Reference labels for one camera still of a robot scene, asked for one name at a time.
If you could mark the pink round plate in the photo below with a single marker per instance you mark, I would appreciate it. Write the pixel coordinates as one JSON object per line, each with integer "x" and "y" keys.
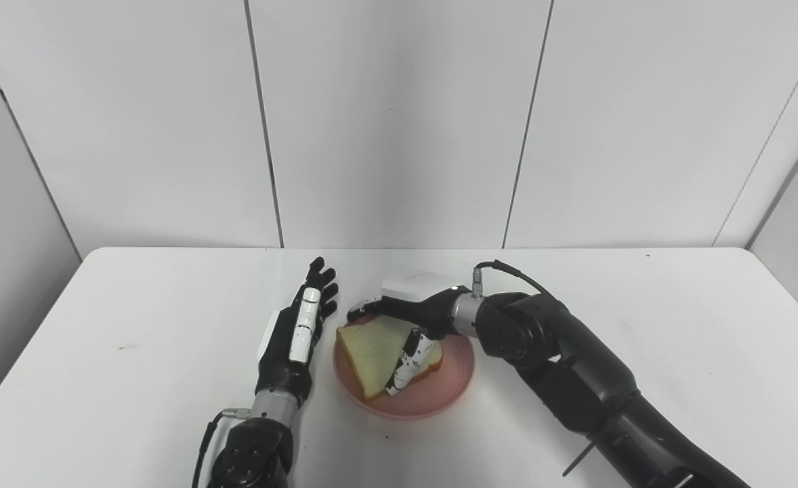
{"x": 453, "y": 369}

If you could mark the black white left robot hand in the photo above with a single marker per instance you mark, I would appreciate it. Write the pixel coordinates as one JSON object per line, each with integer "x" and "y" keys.
{"x": 284, "y": 359}

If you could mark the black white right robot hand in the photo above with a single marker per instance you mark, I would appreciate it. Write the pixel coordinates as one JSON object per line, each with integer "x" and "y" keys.
{"x": 426, "y": 308}

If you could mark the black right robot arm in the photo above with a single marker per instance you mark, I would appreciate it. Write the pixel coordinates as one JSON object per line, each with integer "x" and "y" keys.
{"x": 575, "y": 379}

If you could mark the slice of white bread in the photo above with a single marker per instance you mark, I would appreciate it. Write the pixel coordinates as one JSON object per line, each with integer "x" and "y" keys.
{"x": 372, "y": 349}

